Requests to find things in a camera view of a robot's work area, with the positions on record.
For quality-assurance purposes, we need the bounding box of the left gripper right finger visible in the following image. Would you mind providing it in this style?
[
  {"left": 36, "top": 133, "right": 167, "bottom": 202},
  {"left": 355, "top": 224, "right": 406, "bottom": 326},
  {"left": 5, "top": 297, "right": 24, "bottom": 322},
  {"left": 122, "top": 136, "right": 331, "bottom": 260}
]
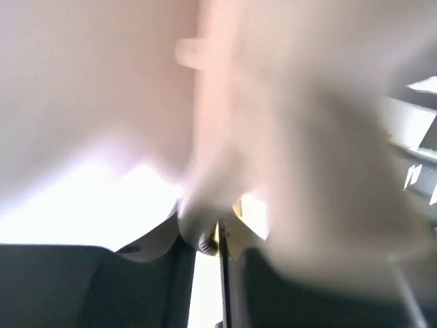
[{"left": 219, "top": 221, "right": 436, "bottom": 327}]

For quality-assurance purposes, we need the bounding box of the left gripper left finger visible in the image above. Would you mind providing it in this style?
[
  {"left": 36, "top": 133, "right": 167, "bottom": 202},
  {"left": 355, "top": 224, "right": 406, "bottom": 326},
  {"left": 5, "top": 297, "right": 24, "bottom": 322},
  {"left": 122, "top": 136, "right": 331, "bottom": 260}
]
[{"left": 1, "top": 219, "right": 195, "bottom": 327}]

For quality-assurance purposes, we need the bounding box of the yellow woven bamboo mat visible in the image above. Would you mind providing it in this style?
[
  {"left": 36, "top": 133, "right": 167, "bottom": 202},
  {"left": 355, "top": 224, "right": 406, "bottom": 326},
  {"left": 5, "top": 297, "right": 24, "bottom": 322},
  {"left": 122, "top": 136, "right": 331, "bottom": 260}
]
[{"left": 213, "top": 194, "right": 270, "bottom": 262}]

